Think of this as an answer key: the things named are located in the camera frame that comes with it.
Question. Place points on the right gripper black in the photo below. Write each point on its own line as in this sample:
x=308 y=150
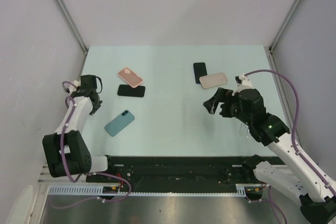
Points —
x=222 y=94

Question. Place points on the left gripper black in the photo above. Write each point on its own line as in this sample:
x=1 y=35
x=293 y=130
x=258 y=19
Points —
x=95 y=108

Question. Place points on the teal blue phone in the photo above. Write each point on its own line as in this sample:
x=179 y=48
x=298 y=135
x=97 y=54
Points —
x=119 y=123

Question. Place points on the black phone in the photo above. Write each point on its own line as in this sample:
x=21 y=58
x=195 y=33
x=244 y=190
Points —
x=125 y=90
x=199 y=71

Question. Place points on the pink phone case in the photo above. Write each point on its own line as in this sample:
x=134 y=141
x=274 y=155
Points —
x=131 y=78

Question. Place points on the clear transparent phone case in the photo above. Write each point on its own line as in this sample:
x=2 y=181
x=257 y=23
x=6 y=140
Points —
x=244 y=131

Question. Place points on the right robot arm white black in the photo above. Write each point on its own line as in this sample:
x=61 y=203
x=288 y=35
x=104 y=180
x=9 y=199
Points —
x=309 y=187

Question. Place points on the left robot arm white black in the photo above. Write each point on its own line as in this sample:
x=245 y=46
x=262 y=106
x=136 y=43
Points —
x=65 y=150

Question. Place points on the beige phone case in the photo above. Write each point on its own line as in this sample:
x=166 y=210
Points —
x=213 y=80

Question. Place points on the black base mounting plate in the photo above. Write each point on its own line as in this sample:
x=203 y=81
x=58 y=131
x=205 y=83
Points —
x=186 y=171

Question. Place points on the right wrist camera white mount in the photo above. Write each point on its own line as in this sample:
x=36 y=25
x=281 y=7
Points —
x=243 y=83

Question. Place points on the aluminium rail profile front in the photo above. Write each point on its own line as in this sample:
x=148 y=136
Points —
x=46 y=177

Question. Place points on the white slotted cable duct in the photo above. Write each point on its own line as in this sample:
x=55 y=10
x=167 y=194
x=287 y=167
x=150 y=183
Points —
x=238 y=190

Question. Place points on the left aluminium frame post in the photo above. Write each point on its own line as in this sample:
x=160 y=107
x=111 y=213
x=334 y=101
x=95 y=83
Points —
x=71 y=25

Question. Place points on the aluminium frame post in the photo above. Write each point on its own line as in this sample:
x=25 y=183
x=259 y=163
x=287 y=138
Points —
x=284 y=25
x=71 y=25

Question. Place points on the right aluminium frame post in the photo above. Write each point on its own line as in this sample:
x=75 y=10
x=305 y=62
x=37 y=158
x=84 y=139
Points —
x=284 y=25

